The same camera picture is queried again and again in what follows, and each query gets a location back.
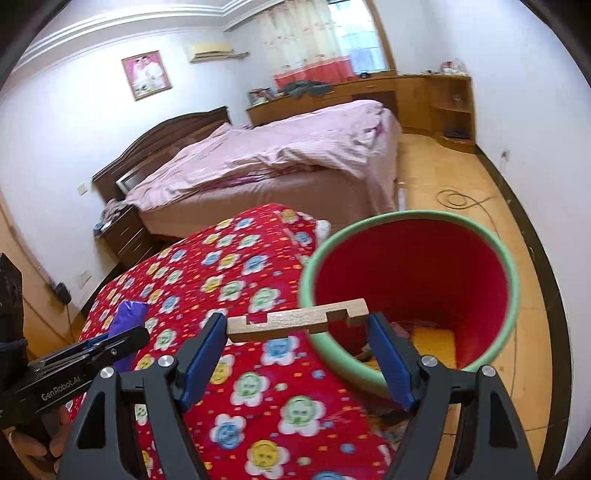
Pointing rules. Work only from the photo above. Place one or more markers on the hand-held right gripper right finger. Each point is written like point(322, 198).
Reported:
point(388, 360)

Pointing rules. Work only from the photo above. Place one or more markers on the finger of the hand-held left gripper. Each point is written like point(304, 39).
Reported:
point(124, 344)
point(78, 349)

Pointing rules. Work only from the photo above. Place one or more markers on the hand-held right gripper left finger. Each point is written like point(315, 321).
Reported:
point(205, 355)

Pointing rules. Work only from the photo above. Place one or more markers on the purple wrapper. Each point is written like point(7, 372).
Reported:
point(129, 314)

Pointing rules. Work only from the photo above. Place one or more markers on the red bin with green rim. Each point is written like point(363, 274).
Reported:
point(415, 267)

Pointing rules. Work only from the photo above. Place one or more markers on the notched wooden piece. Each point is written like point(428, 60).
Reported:
point(295, 321)

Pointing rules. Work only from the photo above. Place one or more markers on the person's left hand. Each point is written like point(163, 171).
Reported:
point(62, 429)

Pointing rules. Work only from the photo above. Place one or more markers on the yellow foam net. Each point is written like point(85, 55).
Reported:
point(434, 346)

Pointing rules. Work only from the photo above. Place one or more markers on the black power adapter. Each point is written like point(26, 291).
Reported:
point(63, 293)

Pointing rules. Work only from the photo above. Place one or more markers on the red smiley flower blanket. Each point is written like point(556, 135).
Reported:
point(258, 277)

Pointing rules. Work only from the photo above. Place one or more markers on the dark wooden nightstand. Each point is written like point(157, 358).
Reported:
point(129, 240)

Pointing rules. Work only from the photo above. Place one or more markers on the light cloth pile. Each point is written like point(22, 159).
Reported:
point(115, 210)

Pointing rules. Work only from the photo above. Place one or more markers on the wooden bed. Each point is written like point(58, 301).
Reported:
point(161, 138)

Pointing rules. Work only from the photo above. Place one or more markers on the pink duvet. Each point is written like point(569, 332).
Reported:
point(286, 143)

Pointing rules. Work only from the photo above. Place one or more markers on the long wooden desk cabinet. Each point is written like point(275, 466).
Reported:
point(415, 92)

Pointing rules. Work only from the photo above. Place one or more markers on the dark grey clothing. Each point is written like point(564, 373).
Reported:
point(304, 88)

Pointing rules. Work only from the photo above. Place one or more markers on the small toiletries cluster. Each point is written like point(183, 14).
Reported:
point(452, 67)

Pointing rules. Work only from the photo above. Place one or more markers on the white air conditioner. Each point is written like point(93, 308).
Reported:
point(212, 51)

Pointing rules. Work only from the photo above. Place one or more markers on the barred window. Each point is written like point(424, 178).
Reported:
point(364, 37)

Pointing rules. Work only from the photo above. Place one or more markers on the white and red curtain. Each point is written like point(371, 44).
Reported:
point(300, 41)

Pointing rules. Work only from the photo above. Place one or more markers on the white wall switch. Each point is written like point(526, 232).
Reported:
point(81, 188)

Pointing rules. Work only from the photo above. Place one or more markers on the framed wall photo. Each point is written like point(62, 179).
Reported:
point(146, 75)

